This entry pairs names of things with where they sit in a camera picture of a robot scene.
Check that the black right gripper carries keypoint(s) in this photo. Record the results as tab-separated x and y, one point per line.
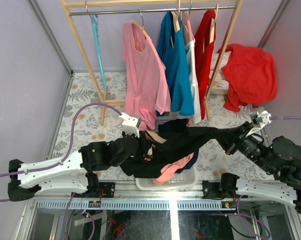
236	143

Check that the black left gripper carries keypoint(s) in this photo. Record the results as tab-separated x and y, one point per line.
124	135

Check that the black printed t-shirt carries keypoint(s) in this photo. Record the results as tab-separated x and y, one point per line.
157	150

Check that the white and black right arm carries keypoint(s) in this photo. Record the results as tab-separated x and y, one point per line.
282	159

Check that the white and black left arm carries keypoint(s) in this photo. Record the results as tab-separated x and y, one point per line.
73	174

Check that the salmon pink shirt in basket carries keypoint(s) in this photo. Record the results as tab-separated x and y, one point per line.
168	171

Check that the pink t-shirt on hanger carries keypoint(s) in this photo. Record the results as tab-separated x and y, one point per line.
147	88

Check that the red t-shirt on hanger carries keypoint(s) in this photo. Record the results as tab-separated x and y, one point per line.
203	56

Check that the blue t-shirt on hanger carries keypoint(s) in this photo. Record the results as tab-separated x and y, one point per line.
172	52

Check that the white and pink hung shirt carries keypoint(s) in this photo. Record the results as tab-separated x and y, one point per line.
189	42

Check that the wooden hanger under red shirt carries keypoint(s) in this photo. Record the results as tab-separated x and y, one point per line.
213	25

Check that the wooden hanger under pink shirt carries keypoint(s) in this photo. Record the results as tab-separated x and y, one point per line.
141	27

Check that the wooden hanger under blue shirt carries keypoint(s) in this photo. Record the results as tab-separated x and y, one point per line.
176	22

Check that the blue plastic hanger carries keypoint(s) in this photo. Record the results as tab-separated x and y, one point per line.
95	32

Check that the red cloth pile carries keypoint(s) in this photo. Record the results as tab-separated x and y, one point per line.
251	75

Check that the floral patterned floor mat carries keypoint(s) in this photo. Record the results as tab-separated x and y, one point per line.
212	160

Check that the navy garment in basket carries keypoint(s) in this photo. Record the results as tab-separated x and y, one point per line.
190	163

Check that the white plastic laundry basket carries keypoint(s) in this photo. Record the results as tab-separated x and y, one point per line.
187	178

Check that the wooden clothes rack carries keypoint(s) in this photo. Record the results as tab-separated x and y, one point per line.
109	7

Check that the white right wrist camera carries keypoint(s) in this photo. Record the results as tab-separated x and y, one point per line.
259	119

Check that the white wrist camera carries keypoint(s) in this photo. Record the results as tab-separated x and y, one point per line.
131	124
259	119

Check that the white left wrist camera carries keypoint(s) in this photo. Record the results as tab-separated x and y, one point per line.
131	124

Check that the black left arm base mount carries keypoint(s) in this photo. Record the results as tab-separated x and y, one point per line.
105	190

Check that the white slotted cable duct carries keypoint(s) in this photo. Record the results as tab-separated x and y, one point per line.
183	205

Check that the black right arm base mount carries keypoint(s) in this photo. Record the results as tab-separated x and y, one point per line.
211	190

